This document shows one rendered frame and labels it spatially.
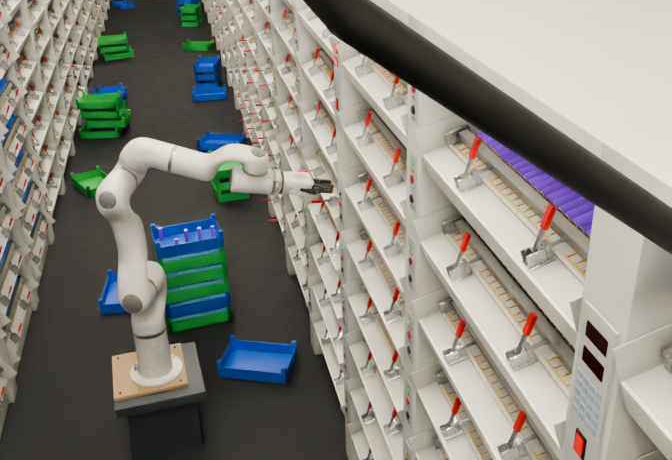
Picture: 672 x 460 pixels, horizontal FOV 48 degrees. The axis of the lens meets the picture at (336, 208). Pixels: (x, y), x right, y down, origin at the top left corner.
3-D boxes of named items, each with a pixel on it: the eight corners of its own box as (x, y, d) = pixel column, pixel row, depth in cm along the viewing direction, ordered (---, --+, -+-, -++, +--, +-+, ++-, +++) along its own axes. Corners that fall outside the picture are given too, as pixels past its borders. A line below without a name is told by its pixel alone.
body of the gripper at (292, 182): (281, 177, 240) (315, 180, 243) (276, 165, 249) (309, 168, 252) (278, 199, 243) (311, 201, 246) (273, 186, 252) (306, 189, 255)
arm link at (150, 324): (127, 339, 269) (116, 281, 259) (144, 309, 285) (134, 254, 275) (160, 339, 268) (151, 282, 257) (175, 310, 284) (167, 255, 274)
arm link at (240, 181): (272, 161, 245) (267, 184, 251) (231, 158, 242) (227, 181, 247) (274, 177, 239) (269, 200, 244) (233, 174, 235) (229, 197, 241)
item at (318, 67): (340, 130, 226) (325, 89, 220) (304, 75, 280) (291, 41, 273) (402, 104, 227) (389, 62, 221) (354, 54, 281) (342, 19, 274)
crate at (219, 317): (169, 333, 353) (167, 319, 350) (163, 310, 370) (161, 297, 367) (232, 320, 362) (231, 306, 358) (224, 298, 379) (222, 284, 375)
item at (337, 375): (348, 425, 277) (336, 398, 270) (316, 331, 330) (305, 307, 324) (399, 403, 278) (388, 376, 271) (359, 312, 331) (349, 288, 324)
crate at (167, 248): (158, 259, 336) (155, 243, 332) (152, 239, 353) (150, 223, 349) (224, 246, 344) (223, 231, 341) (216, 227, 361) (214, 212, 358)
